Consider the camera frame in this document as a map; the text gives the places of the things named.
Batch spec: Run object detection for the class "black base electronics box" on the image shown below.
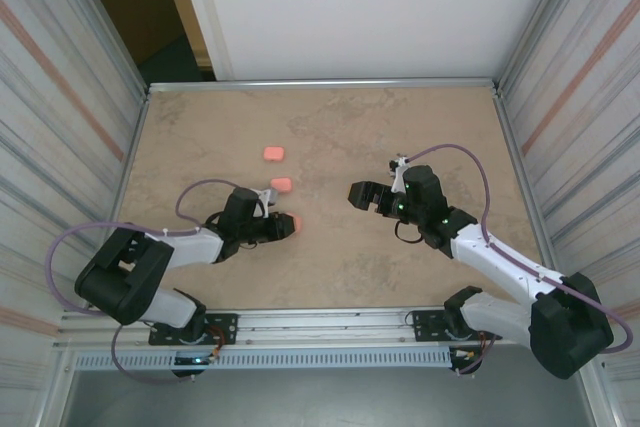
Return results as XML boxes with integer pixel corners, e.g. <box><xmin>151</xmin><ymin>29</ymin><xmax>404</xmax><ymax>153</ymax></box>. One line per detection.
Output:
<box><xmin>171</xmin><ymin>353</ymin><xmax>210</xmax><ymax>379</ymax></box>
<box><xmin>448</xmin><ymin>345</ymin><xmax>482</xmax><ymax>377</ymax></box>

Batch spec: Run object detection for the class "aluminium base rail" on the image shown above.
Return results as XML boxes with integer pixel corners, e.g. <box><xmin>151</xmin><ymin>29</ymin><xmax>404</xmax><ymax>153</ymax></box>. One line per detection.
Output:
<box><xmin>58</xmin><ymin>307</ymin><xmax>534</xmax><ymax>349</ymax></box>

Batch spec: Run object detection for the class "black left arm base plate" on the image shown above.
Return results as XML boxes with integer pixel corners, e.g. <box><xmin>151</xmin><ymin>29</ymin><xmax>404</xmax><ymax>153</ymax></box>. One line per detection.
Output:
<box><xmin>148</xmin><ymin>313</ymin><xmax>239</xmax><ymax>346</ymax></box>

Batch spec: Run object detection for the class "aluminium table frame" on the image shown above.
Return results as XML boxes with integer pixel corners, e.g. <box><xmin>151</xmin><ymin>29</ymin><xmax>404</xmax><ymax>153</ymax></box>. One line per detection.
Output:
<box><xmin>88</xmin><ymin>77</ymin><xmax>560</xmax><ymax>313</ymax></box>

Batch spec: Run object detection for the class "grey slotted cable duct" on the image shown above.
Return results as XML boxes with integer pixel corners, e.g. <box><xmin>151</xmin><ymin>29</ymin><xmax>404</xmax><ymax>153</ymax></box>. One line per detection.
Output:
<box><xmin>74</xmin><ymin>349</ymin><xmax>451</xmax><ymax>371</ymax></box>

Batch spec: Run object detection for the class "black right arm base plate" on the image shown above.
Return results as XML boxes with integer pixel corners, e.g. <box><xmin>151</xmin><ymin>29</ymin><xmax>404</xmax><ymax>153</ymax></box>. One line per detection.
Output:
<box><xmin>408</xmin><ymin>309</ymin><xmax>504</xmax><ymax>344</ymax></box>

